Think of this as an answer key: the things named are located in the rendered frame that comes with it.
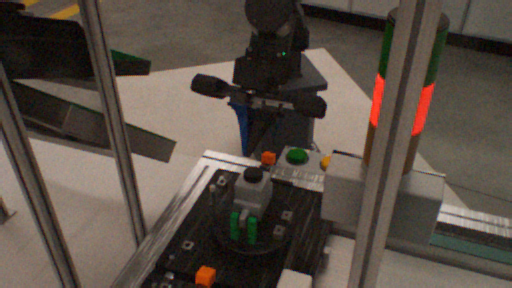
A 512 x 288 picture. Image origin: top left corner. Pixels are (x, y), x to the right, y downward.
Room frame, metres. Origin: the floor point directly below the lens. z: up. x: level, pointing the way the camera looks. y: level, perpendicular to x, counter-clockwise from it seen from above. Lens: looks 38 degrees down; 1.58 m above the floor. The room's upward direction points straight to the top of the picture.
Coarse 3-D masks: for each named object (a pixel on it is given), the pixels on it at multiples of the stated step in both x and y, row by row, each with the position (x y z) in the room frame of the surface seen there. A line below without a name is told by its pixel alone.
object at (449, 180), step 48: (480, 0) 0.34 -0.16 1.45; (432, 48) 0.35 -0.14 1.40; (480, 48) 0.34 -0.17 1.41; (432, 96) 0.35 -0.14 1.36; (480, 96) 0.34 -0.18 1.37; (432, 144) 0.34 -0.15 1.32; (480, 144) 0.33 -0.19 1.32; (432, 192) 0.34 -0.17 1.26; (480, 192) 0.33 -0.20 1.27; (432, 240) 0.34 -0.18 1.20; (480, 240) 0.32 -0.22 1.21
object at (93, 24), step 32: (96, 0) 0.59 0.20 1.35; (96, 32) 0.58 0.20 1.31; (0, 64) 0.44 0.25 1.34; (96, 64) 0.58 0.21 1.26; (0, 96) 0.42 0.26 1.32; (0, 128) 0.42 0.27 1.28; (32, 160) 0.43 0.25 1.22; (128, 160) 0.59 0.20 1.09; (32, 192) 0.42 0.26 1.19; (128, 192) 0.58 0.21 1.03; (64, 256) 0.43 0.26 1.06
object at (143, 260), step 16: (192, 176) 0.71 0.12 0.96; (208, 176) 0.71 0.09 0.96; (176, 192) 0.66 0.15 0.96; (192, 192) 0.66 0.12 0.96; (176, 208) 0.62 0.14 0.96; (160, 224) 0.58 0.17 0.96; (176, 224) 0.58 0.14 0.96; (144, 240) 0.55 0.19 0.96; (160, 240) 0.55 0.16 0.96; (144, 256) 0.51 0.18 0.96; (128, 272) 0.48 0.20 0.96; (144, 272) 0.48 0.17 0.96
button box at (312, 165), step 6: (288, 150) 0.79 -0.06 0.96; (306, 150) 0.79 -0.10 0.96; (282, 156) 0.77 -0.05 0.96; (312, 156) 0.77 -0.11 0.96; (318, 156) 0.77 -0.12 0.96; (324, 156) 0.77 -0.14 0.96; (282, 162) 0.75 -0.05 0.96; (288, 162) 0.75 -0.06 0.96; (306, 162) 0.75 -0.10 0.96; (312, 162) 0.75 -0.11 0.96; (318, 162) 0.75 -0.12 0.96; (294, 168) 0.73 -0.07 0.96; (300, 168) 0.73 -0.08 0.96; (306, 168) 0.73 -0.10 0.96; (312, 168) 0.73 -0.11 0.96; (318, 168) 0.73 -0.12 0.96; (318, 174) 0.71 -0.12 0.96; (324, 174) 0.71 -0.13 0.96
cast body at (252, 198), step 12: (252, 168) 0.57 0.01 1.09; (240, 180) 0.55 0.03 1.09; (252, 180) 0.55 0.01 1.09; (264, 180) 0.55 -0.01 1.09; (240, 192) 0.54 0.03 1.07; (252, 192) 0.53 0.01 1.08; (264, 192) 0.54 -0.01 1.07; (240, 204) 0.54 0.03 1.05; (252, 204) 0.53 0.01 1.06; (264, 204) 0.55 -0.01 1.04; (240, 216) 0.52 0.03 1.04; (252, 216) 0.53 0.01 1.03
